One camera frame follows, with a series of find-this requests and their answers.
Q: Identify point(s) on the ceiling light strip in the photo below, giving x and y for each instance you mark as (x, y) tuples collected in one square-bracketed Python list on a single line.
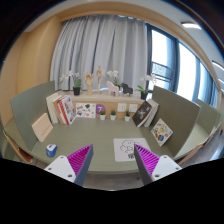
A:
[(189, 25)]

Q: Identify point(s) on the small potted plant right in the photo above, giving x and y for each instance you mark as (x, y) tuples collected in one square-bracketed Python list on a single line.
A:
[(127, 116)]

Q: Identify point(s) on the beige leaning book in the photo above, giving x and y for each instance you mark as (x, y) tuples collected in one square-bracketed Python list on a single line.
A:
[(42, 127)]

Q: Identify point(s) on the white printed mouse pad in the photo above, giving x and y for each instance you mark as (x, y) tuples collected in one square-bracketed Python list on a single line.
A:
[(124, 148)]

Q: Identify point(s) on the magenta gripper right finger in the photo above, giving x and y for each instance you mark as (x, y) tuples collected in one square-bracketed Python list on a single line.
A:
[(153, 167)]

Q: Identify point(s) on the white orchid left pot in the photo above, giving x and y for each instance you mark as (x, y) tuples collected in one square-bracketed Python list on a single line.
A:
[(75, 84)]

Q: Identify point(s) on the black cover book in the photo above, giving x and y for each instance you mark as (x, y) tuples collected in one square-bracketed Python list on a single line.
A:
[(142, 114)]

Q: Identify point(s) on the wooden hand model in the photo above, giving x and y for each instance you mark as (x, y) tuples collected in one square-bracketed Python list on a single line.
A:
[(89, 81)]

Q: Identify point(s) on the blue computer mouse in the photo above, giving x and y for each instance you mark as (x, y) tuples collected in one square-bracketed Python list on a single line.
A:
[(51, 150)]

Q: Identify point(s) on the white sticker card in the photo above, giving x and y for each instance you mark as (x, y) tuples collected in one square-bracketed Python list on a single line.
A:
[(85, 110)]

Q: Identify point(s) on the white orchid pot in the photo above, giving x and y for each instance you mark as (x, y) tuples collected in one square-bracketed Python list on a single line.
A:
[(147, 79), (75, 84)]

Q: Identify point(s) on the wooden mannequin figure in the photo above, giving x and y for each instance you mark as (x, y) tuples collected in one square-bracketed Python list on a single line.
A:
[(100, 75)]

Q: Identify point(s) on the green right desk divider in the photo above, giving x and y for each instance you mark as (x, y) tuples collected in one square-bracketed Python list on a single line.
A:
[(179, 114)]

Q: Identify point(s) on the light wooden horse figure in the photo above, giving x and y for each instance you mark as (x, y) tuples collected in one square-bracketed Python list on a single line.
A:
[(112, 88)]

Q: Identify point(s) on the red white leaning book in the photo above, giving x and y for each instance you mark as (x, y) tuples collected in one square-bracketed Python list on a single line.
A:
[(67, 109)]

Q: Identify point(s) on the green left desk divider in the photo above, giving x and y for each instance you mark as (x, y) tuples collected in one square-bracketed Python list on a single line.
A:
[(27, 107)]

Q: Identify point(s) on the white wall socket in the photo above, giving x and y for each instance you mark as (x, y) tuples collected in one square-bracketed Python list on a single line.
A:
[(122, 107)]

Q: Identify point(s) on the grey curtain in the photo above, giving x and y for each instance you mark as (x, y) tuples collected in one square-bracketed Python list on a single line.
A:
[(106, 42)]

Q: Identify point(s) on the wooden shelf ledge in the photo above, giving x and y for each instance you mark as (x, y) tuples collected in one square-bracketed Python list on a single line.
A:
[(110, 101)]

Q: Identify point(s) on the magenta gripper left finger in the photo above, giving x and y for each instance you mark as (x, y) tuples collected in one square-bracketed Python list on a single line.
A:
[(73, 168)]

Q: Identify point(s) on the dark wooden horse figure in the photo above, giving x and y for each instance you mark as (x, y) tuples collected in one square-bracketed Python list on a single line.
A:
[(126, 89)]

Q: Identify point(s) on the white orchid middle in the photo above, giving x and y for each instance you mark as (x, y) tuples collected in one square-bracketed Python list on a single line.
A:
[(114, 75)]

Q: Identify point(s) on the small potted plant middle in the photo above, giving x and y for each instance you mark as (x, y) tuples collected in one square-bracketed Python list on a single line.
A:
[(113, 115)]

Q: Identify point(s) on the small potted plant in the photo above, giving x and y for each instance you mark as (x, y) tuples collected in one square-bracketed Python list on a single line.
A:
[(127, 116), (102, 114), (113, 115)]

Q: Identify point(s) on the purple round number sign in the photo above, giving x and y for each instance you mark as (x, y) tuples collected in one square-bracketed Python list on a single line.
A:
[(100, 107)]

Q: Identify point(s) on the green desk divider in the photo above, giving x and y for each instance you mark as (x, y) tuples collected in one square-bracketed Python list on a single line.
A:
[(179, 114), (27, 107)]

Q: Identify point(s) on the small potted plant left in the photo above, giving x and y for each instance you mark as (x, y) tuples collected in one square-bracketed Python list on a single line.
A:
[(102, 114)]

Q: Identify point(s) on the colourful picture book right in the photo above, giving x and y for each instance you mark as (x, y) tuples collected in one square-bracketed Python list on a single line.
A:
[(161, 132)]

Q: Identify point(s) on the white leaning books stack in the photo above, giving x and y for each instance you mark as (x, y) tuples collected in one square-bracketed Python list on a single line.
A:
[(51, 108)]

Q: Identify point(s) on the white orchid right pot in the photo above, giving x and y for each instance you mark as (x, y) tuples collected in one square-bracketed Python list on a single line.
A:
[(147, 79)]

